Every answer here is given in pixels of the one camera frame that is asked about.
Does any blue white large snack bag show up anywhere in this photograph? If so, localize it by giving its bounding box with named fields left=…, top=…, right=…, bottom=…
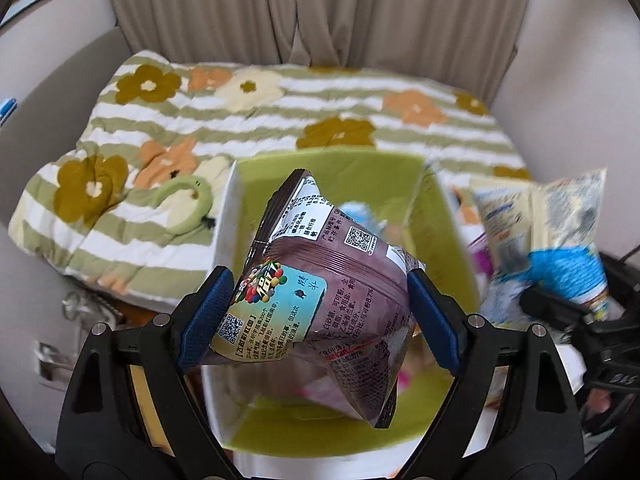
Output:
left=470, top=168, right=610, bottom=330

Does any purple snack bag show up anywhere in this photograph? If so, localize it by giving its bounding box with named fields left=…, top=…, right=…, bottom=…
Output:
left=209, top=169, right=423, bottom=428

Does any person's right hand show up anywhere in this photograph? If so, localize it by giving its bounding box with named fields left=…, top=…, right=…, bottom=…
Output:
left=586, top=389, right=611, bottom=414

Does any green cardboard box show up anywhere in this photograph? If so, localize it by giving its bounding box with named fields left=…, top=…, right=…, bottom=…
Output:
left=202, top=148, right=478, bottom=457

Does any floral striped quilt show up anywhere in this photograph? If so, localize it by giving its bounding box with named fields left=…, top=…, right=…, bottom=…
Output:
left=8, top=50, right=527, bottom=310

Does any grey headboard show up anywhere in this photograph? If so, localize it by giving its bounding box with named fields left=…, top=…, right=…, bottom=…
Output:
left=0, top=27, right=134, bottom=226

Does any beige curtain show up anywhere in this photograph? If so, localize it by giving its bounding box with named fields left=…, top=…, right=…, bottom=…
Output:
left=111, top=0, right=528, bottom=101

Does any green plush ring toy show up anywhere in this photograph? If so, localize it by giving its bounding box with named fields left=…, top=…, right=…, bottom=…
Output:
left=153, top=176, right=214, bottom=235

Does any blue white wall device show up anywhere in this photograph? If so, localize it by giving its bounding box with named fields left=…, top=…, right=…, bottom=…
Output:
left=0, top=98, right=17, bottom=125

